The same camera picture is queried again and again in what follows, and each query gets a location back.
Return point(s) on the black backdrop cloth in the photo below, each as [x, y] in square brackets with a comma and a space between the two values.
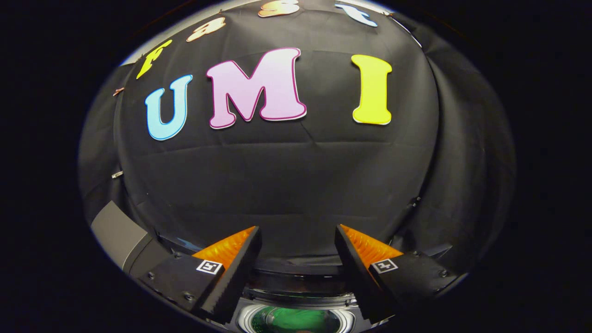
[286, 185]

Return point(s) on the copper clip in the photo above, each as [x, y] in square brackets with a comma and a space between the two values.
[118, 91]

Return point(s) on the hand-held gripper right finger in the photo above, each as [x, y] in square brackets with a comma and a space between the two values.
[358, 273]

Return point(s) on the dark grey washing machine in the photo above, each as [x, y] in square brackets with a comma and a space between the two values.
[300, 296]

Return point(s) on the green polo shirt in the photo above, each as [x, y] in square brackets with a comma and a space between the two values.
[296, 320]

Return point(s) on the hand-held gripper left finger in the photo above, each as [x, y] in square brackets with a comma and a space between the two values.
[240, 273]

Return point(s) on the silver clip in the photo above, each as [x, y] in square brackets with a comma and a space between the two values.
[117, 174]

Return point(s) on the grey table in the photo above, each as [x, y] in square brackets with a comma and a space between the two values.
[120, 236]

